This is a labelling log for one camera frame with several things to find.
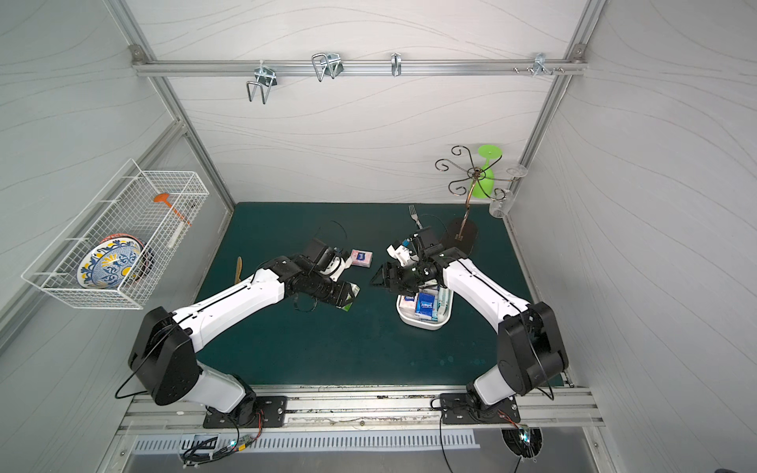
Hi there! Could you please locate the dark blue tissue pack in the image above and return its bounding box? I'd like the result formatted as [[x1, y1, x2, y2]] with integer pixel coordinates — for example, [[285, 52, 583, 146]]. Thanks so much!
[[415, 292, 438, 318]]

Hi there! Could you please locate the green tissue pack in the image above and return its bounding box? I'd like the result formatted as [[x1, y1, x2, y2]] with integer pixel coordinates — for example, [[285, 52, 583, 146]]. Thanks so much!
[[338, 282, 360, 311]]

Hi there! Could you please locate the pink tissue pack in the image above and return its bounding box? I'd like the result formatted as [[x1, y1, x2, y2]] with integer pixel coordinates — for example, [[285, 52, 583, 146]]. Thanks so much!
[[351, 250, 373, 268], [398, 296, 416, 313]]

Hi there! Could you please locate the teal cartoon tissue pack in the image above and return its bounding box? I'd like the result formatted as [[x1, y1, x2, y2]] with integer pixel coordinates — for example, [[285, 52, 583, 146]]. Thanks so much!
[[437, 288, 453, 318]]

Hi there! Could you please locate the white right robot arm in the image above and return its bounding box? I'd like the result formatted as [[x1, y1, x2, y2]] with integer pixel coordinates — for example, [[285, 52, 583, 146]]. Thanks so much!
[[370, 248, 570, 407]]

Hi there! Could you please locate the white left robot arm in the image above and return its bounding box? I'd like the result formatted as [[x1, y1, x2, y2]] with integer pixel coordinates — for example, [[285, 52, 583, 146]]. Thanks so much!
[[128, 253, 360, 414]]

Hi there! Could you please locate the white plastic storage box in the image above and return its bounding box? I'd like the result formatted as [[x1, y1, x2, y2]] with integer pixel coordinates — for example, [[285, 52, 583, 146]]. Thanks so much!
[[395, 286, 453, 331]]

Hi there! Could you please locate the silver metal fork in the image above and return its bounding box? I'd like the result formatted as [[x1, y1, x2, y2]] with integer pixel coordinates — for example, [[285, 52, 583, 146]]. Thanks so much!
[[408, 204, 424, 230]]

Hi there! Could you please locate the black metal cup tree stand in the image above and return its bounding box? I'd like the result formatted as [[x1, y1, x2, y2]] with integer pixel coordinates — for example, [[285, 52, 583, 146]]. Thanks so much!
[[434, 144, 510, 255]]

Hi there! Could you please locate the yellow wooden knife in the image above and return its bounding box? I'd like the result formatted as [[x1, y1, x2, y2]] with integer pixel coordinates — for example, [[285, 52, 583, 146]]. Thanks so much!
[[235, 256, 244, 285]]

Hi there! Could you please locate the clear plastic goblet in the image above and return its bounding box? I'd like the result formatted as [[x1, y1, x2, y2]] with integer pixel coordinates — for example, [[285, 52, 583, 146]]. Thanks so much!
[[489, 165, 528, 219]]

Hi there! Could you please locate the green plastic goblet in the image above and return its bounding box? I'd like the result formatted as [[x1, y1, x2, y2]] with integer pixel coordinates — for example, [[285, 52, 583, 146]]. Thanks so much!
[[472, 145, 503, 199]]

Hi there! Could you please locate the blue yellow patterned plate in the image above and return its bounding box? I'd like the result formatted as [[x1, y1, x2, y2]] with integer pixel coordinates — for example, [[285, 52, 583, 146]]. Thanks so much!
[[76, 234, 144, 289]]

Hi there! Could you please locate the round black fan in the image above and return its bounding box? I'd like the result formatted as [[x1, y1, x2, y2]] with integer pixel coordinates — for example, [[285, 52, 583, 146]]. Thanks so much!
[[502, 427, 543, 459]]

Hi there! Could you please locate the metal double hook left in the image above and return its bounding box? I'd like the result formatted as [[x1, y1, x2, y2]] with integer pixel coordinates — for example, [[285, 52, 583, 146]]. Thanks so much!
[[246, 62, 278, 104]]

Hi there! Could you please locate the metal double hook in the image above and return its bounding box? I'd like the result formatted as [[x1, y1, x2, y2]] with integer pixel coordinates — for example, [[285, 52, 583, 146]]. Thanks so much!
[[246, 62, 278, 104], [311, 52, 344, 82]]

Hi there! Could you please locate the small metal hook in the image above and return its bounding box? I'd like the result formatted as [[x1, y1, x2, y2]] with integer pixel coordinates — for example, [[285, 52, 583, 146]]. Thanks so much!
[[390, 52, 402, 77]]

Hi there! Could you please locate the metal double hook middle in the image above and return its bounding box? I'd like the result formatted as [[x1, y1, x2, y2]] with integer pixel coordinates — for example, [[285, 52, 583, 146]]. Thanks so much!
[[311, 52, 344, 82]]

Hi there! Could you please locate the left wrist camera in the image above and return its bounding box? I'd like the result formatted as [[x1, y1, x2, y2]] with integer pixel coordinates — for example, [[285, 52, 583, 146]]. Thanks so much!
[[304, 238, 351, 281]]

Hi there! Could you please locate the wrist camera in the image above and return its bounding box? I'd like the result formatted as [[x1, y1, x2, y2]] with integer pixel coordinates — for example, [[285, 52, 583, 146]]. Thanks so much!
[[304, 238, 351, 281], [386, 227, 444, 267]]

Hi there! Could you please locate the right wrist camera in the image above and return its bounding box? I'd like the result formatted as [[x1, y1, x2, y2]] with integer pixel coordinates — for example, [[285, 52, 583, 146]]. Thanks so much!
[[386, 227, 444, 267]]

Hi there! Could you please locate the white slotted cable duct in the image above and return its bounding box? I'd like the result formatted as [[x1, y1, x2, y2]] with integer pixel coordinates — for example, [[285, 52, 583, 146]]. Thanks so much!
[[131, 429, 480, 455]]

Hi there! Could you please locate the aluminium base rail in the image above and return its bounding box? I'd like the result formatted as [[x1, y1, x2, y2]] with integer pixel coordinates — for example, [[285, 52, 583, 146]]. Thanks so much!
[[117, 385, 605, 435]]

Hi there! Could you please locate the orange handled utensil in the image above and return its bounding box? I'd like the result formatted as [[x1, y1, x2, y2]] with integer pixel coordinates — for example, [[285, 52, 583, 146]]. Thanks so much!
[[153, 192, 191, 226]]

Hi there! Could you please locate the white wire basket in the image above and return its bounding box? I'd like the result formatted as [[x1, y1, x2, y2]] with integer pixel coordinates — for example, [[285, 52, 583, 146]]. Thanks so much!
[[22, 161, 209, 309]]

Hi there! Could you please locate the metal bracket hook right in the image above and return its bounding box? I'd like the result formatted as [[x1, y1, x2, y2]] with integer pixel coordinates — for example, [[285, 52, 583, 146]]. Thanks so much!
[[513, 53, 565, 77]]

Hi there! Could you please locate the aluminium crossbar rail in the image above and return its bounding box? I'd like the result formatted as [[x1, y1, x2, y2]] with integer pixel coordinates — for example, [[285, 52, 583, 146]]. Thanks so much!
[[132, 56, 589, 79]]

